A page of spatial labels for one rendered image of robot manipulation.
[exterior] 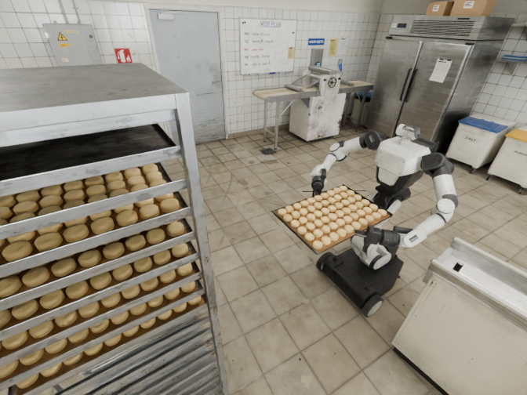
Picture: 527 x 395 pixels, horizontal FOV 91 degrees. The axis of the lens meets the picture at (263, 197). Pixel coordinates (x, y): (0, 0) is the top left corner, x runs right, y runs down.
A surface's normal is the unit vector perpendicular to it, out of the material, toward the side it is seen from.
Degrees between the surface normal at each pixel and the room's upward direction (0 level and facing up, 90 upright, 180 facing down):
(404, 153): 46
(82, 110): 90
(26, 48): 90
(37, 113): 90
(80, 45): 90
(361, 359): 0
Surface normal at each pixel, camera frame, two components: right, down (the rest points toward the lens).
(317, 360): 0.03, -0.82
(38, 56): 0.49, 0.51
